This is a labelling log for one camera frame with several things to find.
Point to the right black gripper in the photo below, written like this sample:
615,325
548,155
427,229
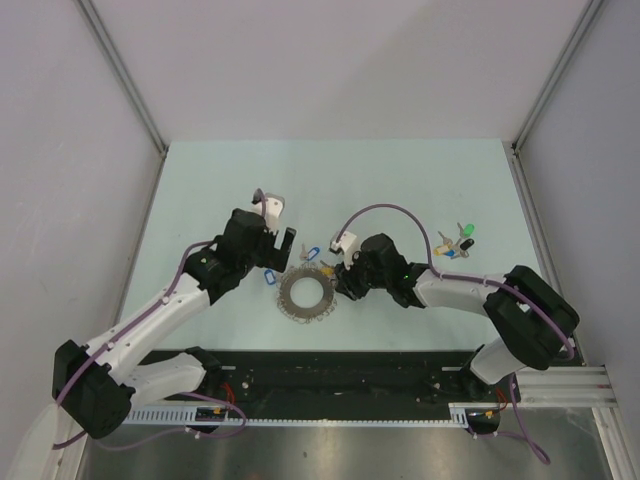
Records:
346,278

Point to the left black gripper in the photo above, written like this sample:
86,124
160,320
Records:
274,258

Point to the metal key organizer ring disc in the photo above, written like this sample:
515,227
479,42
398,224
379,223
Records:
306,293

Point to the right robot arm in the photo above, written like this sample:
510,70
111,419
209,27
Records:
533,321

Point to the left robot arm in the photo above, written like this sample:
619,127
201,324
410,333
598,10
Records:
100,382

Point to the blue tag key upper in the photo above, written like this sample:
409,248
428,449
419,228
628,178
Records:
308,254

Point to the blue tag key lower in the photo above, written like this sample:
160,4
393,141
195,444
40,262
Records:
271,277

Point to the green key tag key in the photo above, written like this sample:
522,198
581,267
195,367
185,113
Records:
466,231

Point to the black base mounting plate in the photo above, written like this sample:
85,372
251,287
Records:
262,388

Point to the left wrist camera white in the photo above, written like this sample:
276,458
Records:
270,207

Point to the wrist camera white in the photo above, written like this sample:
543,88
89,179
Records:
270,207
347,245

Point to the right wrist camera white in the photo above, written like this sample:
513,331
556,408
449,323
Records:
347,245

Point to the aluminium front rail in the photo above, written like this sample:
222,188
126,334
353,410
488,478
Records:
566,387

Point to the left aluminium frame post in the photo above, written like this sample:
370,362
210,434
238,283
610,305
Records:
114,60

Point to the aluminium frame post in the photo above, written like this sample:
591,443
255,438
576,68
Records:
114,60
580,31

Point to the right aluminium frame post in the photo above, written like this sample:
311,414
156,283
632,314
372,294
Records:
580,31

